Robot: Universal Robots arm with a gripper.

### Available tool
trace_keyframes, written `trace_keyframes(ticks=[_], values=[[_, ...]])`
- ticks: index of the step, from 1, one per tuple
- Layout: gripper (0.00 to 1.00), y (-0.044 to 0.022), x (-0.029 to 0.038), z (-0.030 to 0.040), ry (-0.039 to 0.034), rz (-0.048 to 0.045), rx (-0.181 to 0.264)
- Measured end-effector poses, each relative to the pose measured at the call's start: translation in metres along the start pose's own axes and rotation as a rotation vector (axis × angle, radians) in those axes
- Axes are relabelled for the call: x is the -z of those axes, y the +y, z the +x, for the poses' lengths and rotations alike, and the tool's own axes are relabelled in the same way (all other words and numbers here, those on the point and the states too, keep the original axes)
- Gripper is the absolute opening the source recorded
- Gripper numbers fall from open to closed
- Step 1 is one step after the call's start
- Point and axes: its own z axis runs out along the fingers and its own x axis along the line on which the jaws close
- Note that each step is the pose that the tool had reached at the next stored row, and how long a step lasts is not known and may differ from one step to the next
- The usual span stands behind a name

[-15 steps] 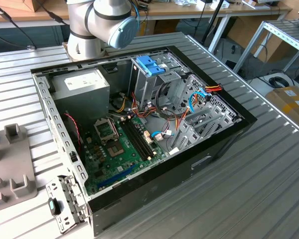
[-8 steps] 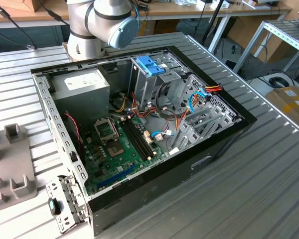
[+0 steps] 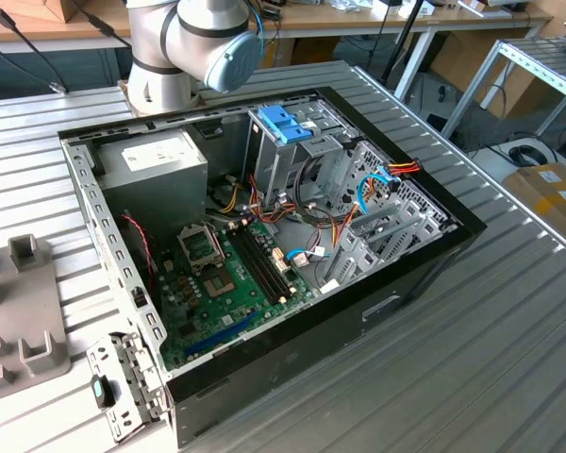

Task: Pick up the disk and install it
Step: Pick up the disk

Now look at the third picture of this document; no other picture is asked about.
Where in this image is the yellow orange wire bundle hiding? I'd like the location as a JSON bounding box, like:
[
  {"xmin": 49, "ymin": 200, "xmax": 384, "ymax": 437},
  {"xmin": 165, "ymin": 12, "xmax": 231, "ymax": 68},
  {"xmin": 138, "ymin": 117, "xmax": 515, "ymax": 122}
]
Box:
[{"xmin": 220, "ymin": 182, "xmax": 242, "ymax": 214}]

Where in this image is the open black PC case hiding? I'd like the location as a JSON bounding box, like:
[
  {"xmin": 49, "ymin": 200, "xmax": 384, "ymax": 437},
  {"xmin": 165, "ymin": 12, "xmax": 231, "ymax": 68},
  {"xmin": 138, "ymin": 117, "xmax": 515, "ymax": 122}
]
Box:
[{"xmin": 58, "ymin": 86, "xmax": 488, "ymax": 449}]

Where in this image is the labelled cardboard box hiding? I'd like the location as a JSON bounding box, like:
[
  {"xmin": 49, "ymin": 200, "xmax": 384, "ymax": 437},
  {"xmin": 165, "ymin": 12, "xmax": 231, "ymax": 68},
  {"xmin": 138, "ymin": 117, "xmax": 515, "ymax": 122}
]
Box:
[{"xmin": 502, "ymin": 163, "xmax": 566, "ymax": 256}]

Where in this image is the grey power supply unit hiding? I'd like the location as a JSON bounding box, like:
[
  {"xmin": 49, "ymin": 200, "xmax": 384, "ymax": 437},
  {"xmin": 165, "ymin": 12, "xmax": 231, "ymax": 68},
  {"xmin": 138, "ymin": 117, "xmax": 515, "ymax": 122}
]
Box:
[{"xmin": 96, "ymin": 127, "xmax": 209, "ymax": 242}]

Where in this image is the blue drive cage latch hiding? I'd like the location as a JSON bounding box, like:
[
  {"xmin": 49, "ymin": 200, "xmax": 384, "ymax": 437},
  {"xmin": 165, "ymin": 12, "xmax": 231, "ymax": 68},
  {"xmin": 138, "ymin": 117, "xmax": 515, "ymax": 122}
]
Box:
[{"xmin": 258, "ymin": 106, "xmax": 315, "ymax": 146}]

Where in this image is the black RAM slot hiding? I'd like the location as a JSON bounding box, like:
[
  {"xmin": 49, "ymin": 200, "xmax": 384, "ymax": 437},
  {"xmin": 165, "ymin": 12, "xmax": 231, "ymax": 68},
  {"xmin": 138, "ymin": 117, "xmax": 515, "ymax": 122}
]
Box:
[
  {"xmin": 239, "ymin": 225, "xmax": 294, "ymax": 297},
  {"xmin": 226, "ymin": 227, "xmax": 280, "ymax": 306}
]

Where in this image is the green motherboard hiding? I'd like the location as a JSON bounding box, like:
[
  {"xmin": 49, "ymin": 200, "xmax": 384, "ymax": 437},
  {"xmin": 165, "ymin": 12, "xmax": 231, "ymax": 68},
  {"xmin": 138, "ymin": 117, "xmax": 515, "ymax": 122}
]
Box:
[{"xmin": 153, "ymin": 219, "xmax": 315, "ymax": 372}]

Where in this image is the grey metal disk bay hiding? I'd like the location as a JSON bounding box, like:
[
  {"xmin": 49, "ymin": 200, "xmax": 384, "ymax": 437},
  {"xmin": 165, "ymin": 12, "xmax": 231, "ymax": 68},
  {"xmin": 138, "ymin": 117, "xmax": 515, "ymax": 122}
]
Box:
[{"xmin": 320, "ymin": 197, "xmax": 458, "ymax": 289}]

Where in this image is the metal socket cover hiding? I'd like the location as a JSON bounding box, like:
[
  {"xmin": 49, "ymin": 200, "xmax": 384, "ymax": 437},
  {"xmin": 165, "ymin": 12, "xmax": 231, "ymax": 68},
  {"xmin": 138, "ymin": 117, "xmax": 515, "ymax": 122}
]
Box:
[{"xmin": 176, "ymin": 225, "xmax": 227, "ymax": 277}]

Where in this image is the metal slat shelf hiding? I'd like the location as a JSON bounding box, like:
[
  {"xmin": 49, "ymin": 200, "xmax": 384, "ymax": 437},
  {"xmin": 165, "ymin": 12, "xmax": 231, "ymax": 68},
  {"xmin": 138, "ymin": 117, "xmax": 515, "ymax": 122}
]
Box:
[{"xmin": 441, "ymin": 37, "xmax": 566, "ymax": 143}]

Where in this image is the black camera cable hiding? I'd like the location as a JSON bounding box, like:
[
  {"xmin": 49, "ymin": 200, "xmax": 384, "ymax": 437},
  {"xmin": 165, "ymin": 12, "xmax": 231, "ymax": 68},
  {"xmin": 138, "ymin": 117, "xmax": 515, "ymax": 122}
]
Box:
[
  {"xmin": 0, "ymin": 0, "xmax": 71, "ymax": 94},
  {"xmin": 68, "ymin": 0, "xmax": 134, "ymax": 48}
]

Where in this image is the orange red power wire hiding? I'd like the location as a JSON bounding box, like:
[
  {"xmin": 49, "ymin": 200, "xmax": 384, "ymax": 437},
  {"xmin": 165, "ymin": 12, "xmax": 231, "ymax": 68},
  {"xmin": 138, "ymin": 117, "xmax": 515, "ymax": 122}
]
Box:
[{"xmin": 330, "ymin": 159, "xmax": 422, "ymax": 250}]

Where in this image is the metal card retention bracket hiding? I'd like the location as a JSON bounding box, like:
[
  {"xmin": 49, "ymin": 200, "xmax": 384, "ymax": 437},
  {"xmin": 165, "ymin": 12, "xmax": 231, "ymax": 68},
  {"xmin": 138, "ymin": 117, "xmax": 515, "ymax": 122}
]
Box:
[{"xmin": 85, "ymin": 331, "xmax": 171, "ymax": 445}]

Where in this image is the cream board connector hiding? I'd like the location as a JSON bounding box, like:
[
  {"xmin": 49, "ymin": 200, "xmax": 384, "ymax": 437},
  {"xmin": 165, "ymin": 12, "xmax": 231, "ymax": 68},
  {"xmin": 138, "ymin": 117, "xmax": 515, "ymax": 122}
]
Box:
[{"xmin": 271, "ymin": 247, "xmax": 291, "ymax": 276}]

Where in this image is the blue expansion slot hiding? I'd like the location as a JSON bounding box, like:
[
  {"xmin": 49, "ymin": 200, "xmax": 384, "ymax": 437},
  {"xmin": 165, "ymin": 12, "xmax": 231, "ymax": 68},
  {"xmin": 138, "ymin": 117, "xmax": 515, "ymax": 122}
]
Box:
[{"xmin": 183, "ymin": 309, "xmax": 260, "ymax": 360}]

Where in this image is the brown cardboard sheet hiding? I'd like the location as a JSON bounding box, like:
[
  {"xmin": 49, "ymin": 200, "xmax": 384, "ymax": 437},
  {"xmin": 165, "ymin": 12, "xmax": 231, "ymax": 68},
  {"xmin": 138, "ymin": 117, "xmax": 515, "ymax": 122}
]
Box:
[{"xmin": 428, "ymin": 27, "xmax": 543, "ymax": 119}]

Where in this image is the grey metal drive cage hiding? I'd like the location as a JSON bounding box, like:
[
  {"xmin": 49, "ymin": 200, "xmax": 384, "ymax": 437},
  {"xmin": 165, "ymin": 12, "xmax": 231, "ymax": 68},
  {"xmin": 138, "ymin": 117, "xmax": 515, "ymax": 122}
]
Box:
[{"xmin": 242, "ymin": 101, "xmax": 359, "ymax": 216}]

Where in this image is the multicolour wire bundle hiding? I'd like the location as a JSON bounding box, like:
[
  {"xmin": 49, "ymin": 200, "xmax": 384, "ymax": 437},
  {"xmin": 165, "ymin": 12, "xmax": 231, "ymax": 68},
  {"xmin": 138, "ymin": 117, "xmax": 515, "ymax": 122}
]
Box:
[{"xmin": 247, "ymin": 174, "xmax": 345, "ymax": 246}]

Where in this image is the black tripod pole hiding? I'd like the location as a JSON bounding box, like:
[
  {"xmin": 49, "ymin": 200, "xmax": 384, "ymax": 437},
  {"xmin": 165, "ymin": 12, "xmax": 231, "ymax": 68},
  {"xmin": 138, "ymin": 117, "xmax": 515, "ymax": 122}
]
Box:
[{"xmin": 381, "ymin": 0, "xmax": 426, "ymax": 84}]

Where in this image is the brown wooden box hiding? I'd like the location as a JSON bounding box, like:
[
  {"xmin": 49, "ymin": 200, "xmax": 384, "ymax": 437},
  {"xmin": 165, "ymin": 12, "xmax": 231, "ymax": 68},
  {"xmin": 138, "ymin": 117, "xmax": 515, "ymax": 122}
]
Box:
[{"xmin": 0, "ymin": 0, "xmax": 89, "ymax": 25}]

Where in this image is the blue flat data wire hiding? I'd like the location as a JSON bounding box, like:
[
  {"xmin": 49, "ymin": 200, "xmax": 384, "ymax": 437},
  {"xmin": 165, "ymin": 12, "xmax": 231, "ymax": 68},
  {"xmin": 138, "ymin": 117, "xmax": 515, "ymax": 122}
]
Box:
[
  {"xmin": 357, "ymin": 164, "xmax": 402, "ymax": 214},
  {"xmin": 286, "ymin": 248, "xmax": 334, "ymax": 266}
]

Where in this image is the black cable coil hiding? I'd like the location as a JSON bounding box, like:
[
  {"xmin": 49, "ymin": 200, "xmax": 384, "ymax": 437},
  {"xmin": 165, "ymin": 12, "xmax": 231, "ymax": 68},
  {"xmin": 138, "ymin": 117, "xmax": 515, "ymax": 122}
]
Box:
[{"xmin": 508, "ymin": 144, "xmax": 551, "ymax": 167}]

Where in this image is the black teal latch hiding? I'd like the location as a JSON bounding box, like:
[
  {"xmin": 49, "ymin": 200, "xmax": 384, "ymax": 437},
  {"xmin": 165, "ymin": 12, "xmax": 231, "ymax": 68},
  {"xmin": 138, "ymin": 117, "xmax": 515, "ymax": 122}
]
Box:
[{"xmin": 90, "ymin": 375, "xmax": 117, "ymax": 410}]

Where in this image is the grey parts rack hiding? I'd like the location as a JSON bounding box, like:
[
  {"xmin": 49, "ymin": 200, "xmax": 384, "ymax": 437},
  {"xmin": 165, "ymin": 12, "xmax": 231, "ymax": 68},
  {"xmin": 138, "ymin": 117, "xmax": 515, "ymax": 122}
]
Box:
[{"xmin": 0, "ymin": 234, "xmax": 73, "ymax": 407}]

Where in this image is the red black twisted wire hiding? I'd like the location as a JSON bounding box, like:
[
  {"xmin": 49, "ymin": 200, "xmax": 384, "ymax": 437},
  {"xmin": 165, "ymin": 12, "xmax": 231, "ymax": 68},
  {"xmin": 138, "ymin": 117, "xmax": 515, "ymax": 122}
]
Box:
[{"xmin": 121, "ymin": 212, "xmax": 156, "ymax": 289}]

